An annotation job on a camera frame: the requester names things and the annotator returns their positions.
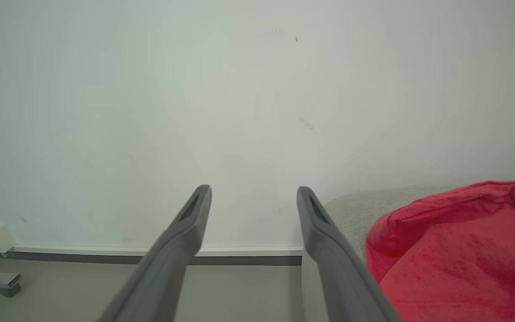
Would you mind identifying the red garment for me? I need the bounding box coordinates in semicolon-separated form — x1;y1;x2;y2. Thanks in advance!
365;181;515;322

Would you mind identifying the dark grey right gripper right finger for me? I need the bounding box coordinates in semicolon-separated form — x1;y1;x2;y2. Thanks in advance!
296;186;403;322

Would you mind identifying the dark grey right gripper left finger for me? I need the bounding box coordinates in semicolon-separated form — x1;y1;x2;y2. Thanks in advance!
97;184;213;322

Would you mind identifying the light grey fabric sofa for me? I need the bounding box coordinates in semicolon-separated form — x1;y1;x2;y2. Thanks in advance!
301;186;515;322

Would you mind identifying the white and grey baseboard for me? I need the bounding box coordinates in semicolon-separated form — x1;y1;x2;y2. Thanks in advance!
0;244;304;267

